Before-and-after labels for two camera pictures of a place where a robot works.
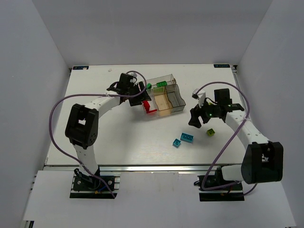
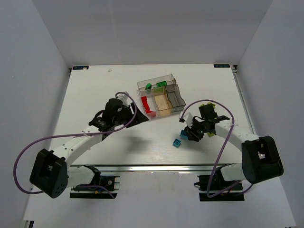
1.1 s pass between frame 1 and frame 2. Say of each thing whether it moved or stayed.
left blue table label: stayed
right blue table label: stayed
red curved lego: moved
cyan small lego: stayed
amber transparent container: stayed
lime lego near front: stayed
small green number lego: stayed
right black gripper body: moved
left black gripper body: moved
